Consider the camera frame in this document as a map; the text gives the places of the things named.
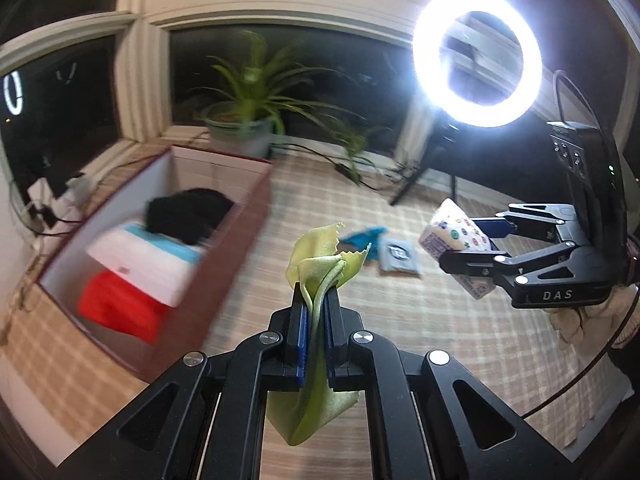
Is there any patterned tissue packet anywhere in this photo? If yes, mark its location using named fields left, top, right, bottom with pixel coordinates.
left=417, top=198, right=496, bottom=302

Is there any black power cable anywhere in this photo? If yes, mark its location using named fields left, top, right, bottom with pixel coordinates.
left=270, top=142, right=426, bottom=192

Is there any plaid beige blanket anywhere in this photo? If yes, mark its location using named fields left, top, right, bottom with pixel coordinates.
left=0, top=137, right=631, bottom=480

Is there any small spider plant offshoot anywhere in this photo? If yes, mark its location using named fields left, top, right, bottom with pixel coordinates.
left=320, top=120, right=396, bottom=186

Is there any black tripod stand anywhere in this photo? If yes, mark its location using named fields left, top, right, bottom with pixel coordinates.
left=389, top=110, right=466, bottom=206

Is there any white window frame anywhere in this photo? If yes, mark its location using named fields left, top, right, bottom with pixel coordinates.
left=0, top=0, right=501, bottom=201

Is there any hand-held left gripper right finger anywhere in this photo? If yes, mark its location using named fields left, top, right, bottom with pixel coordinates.
left=322, top=287, right=576, bottom=480

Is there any white ring light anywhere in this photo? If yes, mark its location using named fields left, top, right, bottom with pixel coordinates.
left=412, top=0, right=543, bottom=128

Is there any dark red storage box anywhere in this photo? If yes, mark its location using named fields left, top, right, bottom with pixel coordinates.
left=37, top=145, right=275, bottom=381

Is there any white power strip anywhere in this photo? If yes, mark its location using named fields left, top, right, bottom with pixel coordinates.
left=27, top=172, right=93, bottom=233

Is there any small grey wipe packet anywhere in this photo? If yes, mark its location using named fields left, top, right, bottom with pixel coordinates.
left=377, top=237, right=425, bottom=277

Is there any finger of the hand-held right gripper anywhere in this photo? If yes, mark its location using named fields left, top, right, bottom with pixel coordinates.
left=470, top=202, right=583, bottom=252
left=439, top=239, right=591, bottom=297

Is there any yellow-green cloth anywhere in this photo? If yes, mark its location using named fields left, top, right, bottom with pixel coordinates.
left=265, top=220, right=373, bottom=447

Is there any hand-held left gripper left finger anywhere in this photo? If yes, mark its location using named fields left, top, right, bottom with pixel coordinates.
left=55, top=282, right=308, bottom=480

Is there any red cloth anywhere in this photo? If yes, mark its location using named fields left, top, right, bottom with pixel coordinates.
left=79, top=270, right=171, bottom=345

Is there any black fuzzy glove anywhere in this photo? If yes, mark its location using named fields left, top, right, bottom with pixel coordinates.
left=144, top=187, right=236, bottom=247

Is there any white face mask package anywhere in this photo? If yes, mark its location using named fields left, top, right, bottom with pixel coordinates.
left=86, top=220, right=208, bottom=308

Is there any blue cloth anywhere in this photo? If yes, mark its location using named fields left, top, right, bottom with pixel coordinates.
left=340, top=226, right=390, bottom=263

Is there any potted spider plant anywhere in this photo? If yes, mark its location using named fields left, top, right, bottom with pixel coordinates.
left=192, top=30, right=351, bottom=158

